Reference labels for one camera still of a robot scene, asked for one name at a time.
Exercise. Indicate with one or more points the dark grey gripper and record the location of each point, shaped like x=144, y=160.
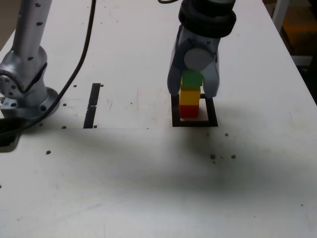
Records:
x=198, y=41

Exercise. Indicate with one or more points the green cube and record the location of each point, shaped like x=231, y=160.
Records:
x=192, y=79

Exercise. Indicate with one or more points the yellow cube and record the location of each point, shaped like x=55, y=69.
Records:
x=189, y=96

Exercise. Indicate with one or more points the red cube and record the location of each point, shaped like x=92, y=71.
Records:
x=188, y=111

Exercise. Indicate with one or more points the black tape square outline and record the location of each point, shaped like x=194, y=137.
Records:
x=174, y=119

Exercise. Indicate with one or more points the black tape strip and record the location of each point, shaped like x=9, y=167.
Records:
x=91, y=106

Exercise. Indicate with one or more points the white metal crossbar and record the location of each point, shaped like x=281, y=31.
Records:
x=302, y=60

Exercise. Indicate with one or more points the small white box blue sticker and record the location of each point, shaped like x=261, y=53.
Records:
x=8, y=103

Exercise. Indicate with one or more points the white metal frame post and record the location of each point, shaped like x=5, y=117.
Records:
x=280, y=12

